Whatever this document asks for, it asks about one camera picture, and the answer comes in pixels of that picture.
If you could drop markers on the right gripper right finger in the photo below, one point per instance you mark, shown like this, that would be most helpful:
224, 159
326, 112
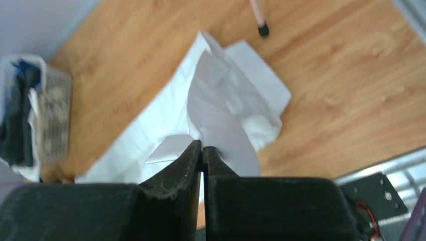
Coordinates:
272, 208

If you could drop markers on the dark striped shirt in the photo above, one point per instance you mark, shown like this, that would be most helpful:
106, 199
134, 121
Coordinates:
16, 145

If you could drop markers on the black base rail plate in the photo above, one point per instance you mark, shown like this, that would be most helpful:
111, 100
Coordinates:
386, 209

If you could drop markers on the white long sleeve shirt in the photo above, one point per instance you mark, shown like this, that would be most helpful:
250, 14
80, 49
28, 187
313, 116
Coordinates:
228, 98

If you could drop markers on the blue shirt in basket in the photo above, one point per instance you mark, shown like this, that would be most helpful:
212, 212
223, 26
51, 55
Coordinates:
24, 68

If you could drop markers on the white plastic laundry basket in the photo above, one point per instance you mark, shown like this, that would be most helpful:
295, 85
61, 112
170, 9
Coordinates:
54, 101

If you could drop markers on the white cloth in basket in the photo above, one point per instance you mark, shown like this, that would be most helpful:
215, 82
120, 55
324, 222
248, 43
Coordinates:
33, 174

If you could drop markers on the pink music stand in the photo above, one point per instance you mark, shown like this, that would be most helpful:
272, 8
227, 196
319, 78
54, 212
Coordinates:
261, 23

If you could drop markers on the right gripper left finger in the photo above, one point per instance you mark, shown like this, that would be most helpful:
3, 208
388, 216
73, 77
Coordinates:
164, 207

